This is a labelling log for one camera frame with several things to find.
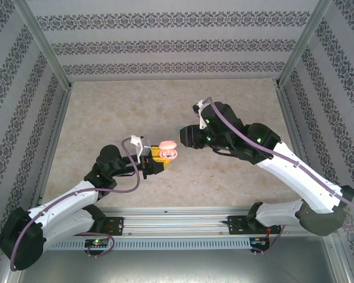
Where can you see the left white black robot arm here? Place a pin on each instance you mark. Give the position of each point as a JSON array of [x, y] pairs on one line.
[[65, 203]]

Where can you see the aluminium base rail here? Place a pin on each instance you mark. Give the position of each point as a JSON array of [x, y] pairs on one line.
[[177, 224]]

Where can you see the grey metal sheet panel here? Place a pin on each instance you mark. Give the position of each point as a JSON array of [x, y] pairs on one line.
[[177, 265]]

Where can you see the small green circuit board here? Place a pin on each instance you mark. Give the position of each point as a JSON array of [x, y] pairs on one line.
[[259, 241], [96, 242]]

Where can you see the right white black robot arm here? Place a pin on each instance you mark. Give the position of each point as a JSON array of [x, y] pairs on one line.
[[298, 177]]

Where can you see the aluminium frame post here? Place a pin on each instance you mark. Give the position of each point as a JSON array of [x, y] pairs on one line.
[[305, 41], [39, 41]]

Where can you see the pink earbud charging case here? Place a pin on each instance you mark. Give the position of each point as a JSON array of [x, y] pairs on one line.
[[167, 145]]

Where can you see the aluminium side rail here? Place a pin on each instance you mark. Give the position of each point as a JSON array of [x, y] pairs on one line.
[[295, 126], [57, 129]]

